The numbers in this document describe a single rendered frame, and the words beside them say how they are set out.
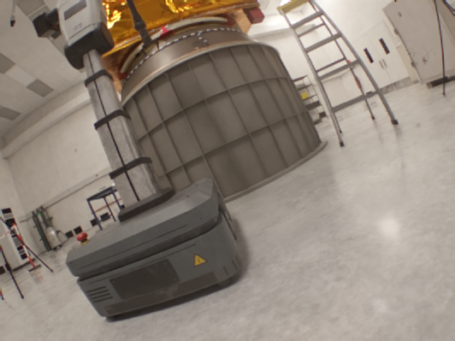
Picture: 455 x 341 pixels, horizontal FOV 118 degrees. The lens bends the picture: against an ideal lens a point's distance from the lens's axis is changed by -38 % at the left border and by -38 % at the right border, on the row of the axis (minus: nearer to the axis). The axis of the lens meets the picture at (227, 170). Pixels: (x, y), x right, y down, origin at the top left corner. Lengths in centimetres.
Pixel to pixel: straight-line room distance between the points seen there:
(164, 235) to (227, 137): 123
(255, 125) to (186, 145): 56
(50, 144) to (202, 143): 794
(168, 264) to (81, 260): 27
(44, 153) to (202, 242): 895
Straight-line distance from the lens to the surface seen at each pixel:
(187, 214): 52
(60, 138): 895
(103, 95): 94
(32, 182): 972
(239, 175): 168
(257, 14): 274
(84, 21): 114
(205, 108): 172
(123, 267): 63
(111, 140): 87
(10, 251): 814
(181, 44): 209
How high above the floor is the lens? 31
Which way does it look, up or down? 3 degrees down
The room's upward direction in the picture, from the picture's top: 25 degrees counter-clockwise
